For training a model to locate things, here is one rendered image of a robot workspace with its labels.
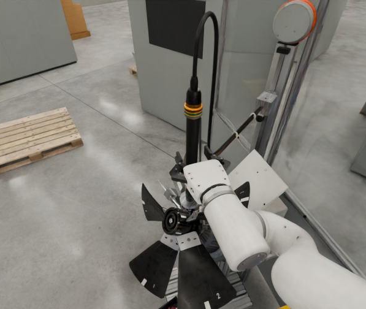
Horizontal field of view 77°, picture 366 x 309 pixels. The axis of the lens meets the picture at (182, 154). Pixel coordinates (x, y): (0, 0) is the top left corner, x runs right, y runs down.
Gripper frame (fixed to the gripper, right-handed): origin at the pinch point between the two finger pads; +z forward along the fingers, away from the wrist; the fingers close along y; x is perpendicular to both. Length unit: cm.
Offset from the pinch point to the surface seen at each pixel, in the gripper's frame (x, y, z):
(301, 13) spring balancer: 25, 57, 37
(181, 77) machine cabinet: -79, 72, 229
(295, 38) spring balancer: 16, 58, 37
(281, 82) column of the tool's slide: -3, 58, 38
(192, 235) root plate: -48.0, 1.9, 2.0
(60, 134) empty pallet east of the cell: -152, -99, 260
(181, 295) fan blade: -52, -9, -17
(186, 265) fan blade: -49, -4, -9
